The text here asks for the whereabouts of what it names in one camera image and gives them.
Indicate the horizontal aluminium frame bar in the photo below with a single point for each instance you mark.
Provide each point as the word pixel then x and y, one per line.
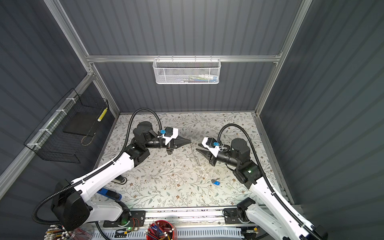
pixel 194 58

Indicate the black foam pad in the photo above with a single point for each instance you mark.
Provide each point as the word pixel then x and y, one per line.
pixel 83 124

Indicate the yellow marker pen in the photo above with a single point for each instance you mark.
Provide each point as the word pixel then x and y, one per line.
pixel 103 113

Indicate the red pencil cup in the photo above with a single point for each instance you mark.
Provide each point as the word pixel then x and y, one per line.
pixel 161 230

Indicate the grey black stapler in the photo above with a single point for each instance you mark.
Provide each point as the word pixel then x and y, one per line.
pixel 120 180

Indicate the black wire basket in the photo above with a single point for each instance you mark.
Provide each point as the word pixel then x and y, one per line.
pixel 72 134

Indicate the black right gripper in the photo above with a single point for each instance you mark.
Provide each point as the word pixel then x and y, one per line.
pixel 210 157

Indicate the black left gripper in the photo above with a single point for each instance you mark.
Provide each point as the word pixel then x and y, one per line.
pixel 178 142

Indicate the aluminium frame corner post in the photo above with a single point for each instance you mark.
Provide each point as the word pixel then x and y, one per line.
pixel 65 24

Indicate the clear pencil jar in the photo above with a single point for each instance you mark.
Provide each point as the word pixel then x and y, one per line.
pixel 59 232

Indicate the white wire mesh basket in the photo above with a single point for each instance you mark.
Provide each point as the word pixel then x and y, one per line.
pixel 187 72

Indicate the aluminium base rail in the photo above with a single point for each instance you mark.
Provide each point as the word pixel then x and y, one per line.
pixel 203 223

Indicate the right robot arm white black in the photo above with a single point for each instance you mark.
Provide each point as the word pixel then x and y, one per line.
pixel 267 192

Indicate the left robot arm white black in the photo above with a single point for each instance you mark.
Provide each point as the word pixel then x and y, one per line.
pixel 74 207

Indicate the blue black stapler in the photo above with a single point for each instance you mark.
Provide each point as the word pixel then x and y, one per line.
pixel 109 194

